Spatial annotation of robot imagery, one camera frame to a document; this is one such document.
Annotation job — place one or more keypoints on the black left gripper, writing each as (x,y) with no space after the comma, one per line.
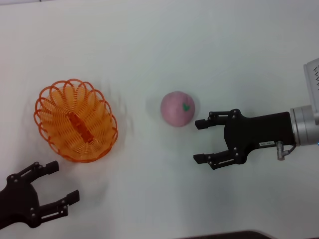
(17,199)

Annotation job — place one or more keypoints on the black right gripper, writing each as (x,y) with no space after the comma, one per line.
(261,132)

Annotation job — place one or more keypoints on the pink plush peach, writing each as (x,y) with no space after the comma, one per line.
(174,112)

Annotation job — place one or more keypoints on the dark curved edge panel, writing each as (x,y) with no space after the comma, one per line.
(224,235)

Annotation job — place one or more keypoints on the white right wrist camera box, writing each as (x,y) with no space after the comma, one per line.
(312,79)

